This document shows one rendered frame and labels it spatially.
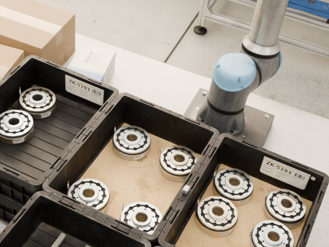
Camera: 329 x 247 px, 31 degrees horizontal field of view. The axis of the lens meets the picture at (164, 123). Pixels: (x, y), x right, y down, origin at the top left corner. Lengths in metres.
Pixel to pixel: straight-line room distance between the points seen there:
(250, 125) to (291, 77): 1.48
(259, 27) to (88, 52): 0.59
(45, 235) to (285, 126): 0.90
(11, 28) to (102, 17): 1.60
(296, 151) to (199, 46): 1.60
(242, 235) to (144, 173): 0.30
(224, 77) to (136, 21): 1.89
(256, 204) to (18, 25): 0.96
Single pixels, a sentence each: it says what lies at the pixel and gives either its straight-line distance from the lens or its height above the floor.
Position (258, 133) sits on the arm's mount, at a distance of 1.85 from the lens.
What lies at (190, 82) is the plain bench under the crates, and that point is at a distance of 2.04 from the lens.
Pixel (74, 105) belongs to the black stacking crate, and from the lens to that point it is 1.73.
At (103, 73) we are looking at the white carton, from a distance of 1.90.
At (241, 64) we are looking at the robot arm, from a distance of 1.71.
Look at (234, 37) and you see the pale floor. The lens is 3.52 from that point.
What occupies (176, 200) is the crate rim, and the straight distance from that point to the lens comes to 1.38.
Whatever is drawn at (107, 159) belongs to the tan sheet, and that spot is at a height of 0.83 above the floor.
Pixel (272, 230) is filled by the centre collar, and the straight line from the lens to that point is 1.47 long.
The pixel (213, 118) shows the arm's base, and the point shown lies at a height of 0.81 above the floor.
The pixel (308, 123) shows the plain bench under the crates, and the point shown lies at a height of 0.70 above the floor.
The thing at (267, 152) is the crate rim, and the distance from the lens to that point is 1.54.
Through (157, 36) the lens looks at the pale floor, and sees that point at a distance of 3.42.
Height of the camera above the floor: 2.01
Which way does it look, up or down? 44 degrees down
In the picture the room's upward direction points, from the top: 8 degrees clockwise
